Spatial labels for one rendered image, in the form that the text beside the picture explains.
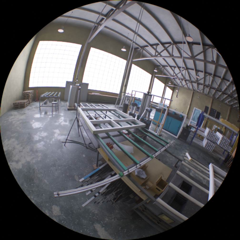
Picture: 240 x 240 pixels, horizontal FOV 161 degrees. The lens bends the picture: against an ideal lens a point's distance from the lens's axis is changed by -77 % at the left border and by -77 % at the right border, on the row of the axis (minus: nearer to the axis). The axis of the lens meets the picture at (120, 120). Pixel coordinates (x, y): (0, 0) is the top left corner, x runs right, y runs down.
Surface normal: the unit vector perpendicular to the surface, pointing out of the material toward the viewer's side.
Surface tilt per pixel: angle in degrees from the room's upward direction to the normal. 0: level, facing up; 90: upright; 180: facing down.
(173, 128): 90
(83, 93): 90
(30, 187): 0
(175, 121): 90
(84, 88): 90
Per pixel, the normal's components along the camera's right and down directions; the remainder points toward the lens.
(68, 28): 0.58, 0.38
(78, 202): 0.21, -0.92
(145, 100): -0.69, 0.09
